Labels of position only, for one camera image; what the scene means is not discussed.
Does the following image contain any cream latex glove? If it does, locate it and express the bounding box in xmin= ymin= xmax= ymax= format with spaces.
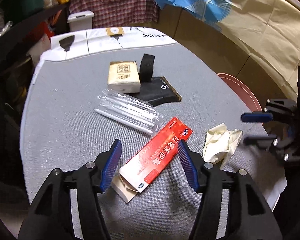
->
xmin=202 ymin=122 xmax=243 ymax=169

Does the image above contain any orange red bag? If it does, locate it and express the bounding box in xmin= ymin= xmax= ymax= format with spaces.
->
xmin=37 ymin=21 xmax=53 ymax=48

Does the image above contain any black elastic strap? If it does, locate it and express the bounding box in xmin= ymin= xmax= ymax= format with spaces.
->
xmin=139 ymin=54 xmax=155 ymax=83

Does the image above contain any pink plastic bin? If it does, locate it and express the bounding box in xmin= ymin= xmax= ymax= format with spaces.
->
xmin=216 ymin=73 xmax=263 ymax=113

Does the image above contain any black foil packet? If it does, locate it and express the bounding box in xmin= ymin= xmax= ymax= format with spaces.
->
xmin=124 ymin=76 xmax=182 ymax=107

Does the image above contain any clear plastic tube pack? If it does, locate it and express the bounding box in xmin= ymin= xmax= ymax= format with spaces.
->
xmin=94 ymin=89 xmax=164 ymax=136

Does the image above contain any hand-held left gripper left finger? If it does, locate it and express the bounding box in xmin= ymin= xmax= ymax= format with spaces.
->
xmin=17 ymin=139 xmax=122 ymax=240

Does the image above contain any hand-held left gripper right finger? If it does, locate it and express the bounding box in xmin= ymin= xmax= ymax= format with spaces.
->
xmin=177 ymin=140 xmax=283 ymax=240

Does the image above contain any red plaid shirt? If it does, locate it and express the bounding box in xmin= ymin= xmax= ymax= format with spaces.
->
xmin=66 ymin=0 xmax=162 ymax=28

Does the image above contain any beige tissue pack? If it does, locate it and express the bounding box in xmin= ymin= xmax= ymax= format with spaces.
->
xmin=107 ymin=60 xmax=142 ymax=93

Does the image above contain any white lidded bin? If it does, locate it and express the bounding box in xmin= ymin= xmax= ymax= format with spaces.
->
xmin=67 ymin=10 xmax=95 ymax=32

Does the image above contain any red and white carton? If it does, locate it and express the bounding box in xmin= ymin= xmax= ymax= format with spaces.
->
xmin=111 ymin=117 xmax=193 ymax=203

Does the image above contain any black shelf rack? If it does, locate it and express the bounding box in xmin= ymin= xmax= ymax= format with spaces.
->
xmin=0 ymin=0 xmax=70 ymax=120

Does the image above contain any cream and blue sheet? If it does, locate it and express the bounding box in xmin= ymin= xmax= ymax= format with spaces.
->
xmin=155 ymin=0 xmax=300 ymax=98

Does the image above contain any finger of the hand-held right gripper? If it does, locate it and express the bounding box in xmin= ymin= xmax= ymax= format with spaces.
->
xmin=243 ymin=134 xmax=298 ymax=162
xmin=241 ymin=99 xmax=298 ymax=124

